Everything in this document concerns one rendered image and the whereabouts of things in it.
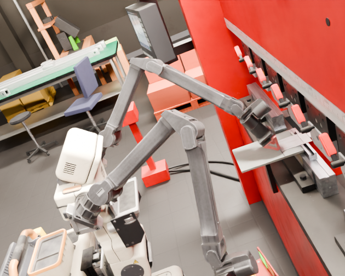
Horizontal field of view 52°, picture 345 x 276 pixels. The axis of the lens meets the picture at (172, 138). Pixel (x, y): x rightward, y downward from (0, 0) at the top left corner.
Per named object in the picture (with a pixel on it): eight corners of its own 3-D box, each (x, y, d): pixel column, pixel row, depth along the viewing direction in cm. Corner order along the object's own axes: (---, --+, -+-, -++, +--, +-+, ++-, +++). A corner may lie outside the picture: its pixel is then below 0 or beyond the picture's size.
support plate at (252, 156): (232, 151, 162) (231, 149, 161) (288, 132, 159) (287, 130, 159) (242, 173, 146) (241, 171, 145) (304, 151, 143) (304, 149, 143)
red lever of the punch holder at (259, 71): (254, 68, 147) (263, 88, 143) (264, 65, 146) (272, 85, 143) (254, 71, 148) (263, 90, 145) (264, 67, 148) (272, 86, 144)
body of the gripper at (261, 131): (266, 124, 151) (255, 114, 148) (274, 135, 142) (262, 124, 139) (255, 134, 153) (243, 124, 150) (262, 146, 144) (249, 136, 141)
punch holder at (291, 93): (289, 116, 134) (280, 76, 127) (311, 108, 133) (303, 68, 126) (305, 134, 121) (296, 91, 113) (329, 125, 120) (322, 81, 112)
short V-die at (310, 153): (291, 137, 158) (289, 132, 157) (298, 135, 158) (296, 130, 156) (310, 161, 140) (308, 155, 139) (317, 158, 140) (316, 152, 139)
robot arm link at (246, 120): (236, 118, 146) (239, 124, 141) (248, 106, 144) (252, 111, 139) (247, 127, 148) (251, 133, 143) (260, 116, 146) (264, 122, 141)
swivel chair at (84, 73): (118, 115, 534) (87, 55, 489) (117, 131, 485) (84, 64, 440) (82, 130, 537) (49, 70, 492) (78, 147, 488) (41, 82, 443)
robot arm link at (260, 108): (231, 106, 149) (228, 108, 141) (251, 87, 145) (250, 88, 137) (251, 127, 148) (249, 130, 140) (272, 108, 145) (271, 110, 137)
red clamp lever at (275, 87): (269, 84, 129) (280, 107, 125) (280, 80, 129) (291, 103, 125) (269, 87, 131) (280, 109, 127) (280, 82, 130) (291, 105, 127)
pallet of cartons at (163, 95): (154, 102, 527) (136, 61, 496) (225, 74, 519) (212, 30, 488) (157, 125, 456) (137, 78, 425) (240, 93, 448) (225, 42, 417)
